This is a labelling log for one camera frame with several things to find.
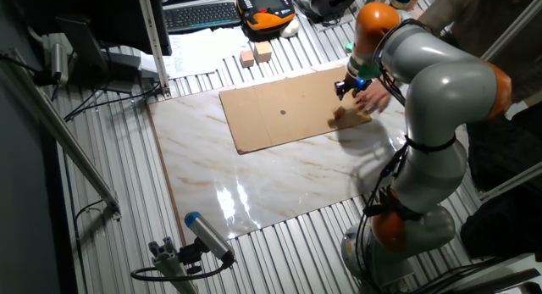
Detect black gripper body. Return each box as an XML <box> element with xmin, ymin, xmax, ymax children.
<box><xmin>343</xmin><ymin>73</ymin><xmax>373</xmax><ymax>92</ymax></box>

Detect person right hand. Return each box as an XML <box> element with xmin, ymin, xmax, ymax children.
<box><xmin>354</xmin><ymin>80</ymin><xmax>393</xmax><ymax>115</ymax></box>

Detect brown cardboard sheet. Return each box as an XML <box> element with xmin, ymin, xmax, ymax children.
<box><xmin>218</xmin><ymin>66</ymin><xmax>373</xmax><ymax>155</ymax></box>

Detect large light wooden cube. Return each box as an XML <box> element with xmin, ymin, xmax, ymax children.
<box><xmin>252</xmin><ymin>41</ymin><xmax>274</xmax><ymax>64</ymax></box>

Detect pinkish wooden cube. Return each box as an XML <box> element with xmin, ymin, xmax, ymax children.
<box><xmin>239</xmin><ymin>49</ymin><xmax>256</xmax><ymax>69</ymax></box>

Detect orange and black teach pendant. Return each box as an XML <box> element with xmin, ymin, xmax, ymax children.
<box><xmin>235</xmin><ymin>0</ymin><xmax>296</xmax><ymax>43</ymax></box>

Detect marble pattern board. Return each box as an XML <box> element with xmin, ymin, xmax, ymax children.
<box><xmin>147</xmin><ymin>64</ymin><xmax>470</xmax><ymax>244</ymax></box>

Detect white paper sheet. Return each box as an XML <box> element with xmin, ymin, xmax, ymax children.
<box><xmin>139</xmin><ymin>25</ymin><xmax>255</xmax><ymax>79</ymax></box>

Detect person in brown sweater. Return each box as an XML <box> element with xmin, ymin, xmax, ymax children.
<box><xmin>418</xmin><ymin>0</ymin><xmax>542</xmax><ymax>104</ymax></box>

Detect black keyboard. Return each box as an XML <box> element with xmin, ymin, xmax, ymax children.
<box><xmin>163</xmin><ymin>1</ymin><xmax>242</xmax><ymax>35</ymax></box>

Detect short aluminium profile stub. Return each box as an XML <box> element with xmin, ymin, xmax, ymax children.
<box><xmin>147</xmin><ymin>236</ymin><xmax>200</xmax><ymax>294</ymax></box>

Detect black monitor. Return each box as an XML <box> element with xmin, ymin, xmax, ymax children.
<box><xmin>12</xmin><ymin>0</ymin><xmax>173</xmax><ymax>58</ymax></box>

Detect black monitor stand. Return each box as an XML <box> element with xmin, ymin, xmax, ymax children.
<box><xmin>54</xmin><ymin>16</ymin><xmax>145</xmax><ymax>95</ymax></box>

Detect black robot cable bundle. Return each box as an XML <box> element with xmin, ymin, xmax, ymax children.
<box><xmin>354</xmin><ymin>18</ymin><xmax>433</xmax><ymax>293</ymax></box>

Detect black strap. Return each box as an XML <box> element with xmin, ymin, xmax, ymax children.
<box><xmin>404</xmin><ymin>132</ymin><xmax>457</xmax><ymax>155</ymax></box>

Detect black table cables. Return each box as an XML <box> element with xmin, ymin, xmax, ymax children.
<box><xmin>63</xmin><ymin>80</ymin><xmax>163</xmax><ymax>122</ymax></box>

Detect grey camera with blue cap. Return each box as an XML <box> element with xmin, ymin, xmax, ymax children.
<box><xmin>184</xmin><ymin>211</ymin><xmax>236</xmax><ymax>265</ymax></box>

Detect black floor cables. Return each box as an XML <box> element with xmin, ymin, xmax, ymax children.
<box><xmin>406</xmin><ymin>256</ymin><xmax>516</xmax><ymax>294</ymax></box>

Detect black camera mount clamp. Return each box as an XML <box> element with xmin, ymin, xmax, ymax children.
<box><xmin>177</xmin><ymin>237</ymin><xmax>205</xmax><ymax>276</ymax></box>

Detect black camera cable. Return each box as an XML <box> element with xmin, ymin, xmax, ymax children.
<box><xmin>130</xmin><ymin>253</ymin><xmax>236</xmax><ymax>283</ymax></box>

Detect silver cylindrical camera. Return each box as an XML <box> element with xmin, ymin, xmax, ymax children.
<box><xmin>33</xmin><ymin>42</ymin><xmax>69</xmax><ymax>86</ymax></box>

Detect thin black cable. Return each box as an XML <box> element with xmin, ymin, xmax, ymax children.
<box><xmin>74</xmin><ymin>198</ymin><xmax>105</xmax><ymax>294</ymax></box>

